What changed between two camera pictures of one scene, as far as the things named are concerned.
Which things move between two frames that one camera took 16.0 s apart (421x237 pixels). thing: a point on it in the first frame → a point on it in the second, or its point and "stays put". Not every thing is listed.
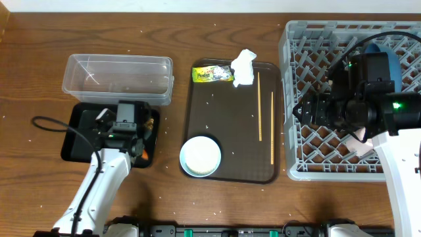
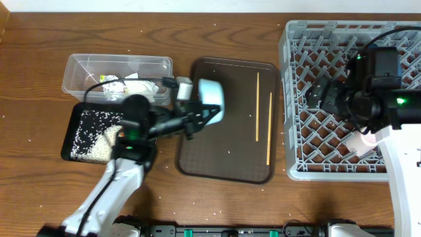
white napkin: [243, 68] → [141, 87]
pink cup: [354, 145] stays put
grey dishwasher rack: [309, 51] stays put
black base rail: [245, 230] stays put
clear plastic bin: [112, 78] stays put
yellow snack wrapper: [212, 73] → [102, 78]
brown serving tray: [245, 121] stays put
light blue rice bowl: [200, 157] → [211, 92]
